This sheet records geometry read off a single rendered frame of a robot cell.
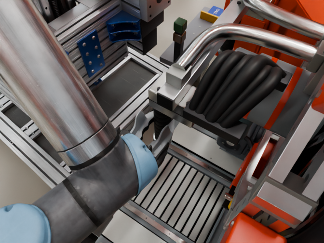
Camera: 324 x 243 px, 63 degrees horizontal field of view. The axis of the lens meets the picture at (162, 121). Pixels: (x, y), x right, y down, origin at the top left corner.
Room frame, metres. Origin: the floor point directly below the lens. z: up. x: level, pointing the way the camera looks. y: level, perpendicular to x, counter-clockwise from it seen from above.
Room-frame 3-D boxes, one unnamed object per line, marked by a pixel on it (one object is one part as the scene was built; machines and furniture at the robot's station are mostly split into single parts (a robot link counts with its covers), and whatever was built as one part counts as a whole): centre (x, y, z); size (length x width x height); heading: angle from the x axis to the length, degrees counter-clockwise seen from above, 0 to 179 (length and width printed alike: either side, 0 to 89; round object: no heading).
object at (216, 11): (1.15, -0.27, 0.47); 0.07 x 0.07 x 0.02; 57
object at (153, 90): (0.28, -0.03, 0.93); 0.09 x 0.05 x 0.05; 57
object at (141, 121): (0.28, 0.04, 0.86); 0.09 x 0.03 x 0.06; 156
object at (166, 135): (0.25, 0.00, 0.86); 0.09 x 0.03 x 0.06; 139
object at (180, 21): (0.84, -0.07, 0.64); 0.04 x 0.04 x 0.04; 57
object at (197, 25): (1.00, -0.18, 0.44); 0.43 x 0.17 x 0.03; 147
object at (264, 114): (0.35, -0.23, 0.85); 0.21 x 0.14 x 0.14; 57
